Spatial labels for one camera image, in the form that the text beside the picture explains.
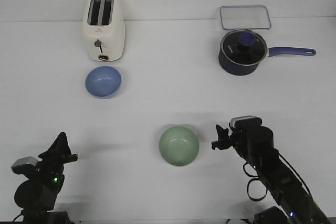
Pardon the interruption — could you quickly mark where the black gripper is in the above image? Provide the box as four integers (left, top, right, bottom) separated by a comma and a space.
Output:
38, 132, 78, 182
211, 124, 243, 150

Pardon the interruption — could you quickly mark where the green bowl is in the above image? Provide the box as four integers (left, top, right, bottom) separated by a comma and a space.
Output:
159, 125, 199, 166

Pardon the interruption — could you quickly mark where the blue bowl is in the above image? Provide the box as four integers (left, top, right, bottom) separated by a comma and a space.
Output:
85, 66, 122, 99

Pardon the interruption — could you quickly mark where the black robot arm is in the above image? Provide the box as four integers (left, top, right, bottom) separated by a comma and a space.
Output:
11, 132, 78, 223
212, 125, 330, 223

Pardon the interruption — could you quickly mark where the dark blue saucepan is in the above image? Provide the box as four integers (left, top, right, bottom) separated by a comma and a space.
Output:
218, 47, 316, 76

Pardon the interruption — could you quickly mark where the glass pot lid blue knob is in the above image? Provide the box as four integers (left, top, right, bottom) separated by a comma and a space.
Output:
221, 29, 268, 66

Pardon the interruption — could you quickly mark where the white two-slot toaster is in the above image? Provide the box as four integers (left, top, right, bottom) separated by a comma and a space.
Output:
82, 0, 125, 62

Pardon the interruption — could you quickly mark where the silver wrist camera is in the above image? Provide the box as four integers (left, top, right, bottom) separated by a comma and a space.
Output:
11, 156, 38, 175
229, 115, 262, 129

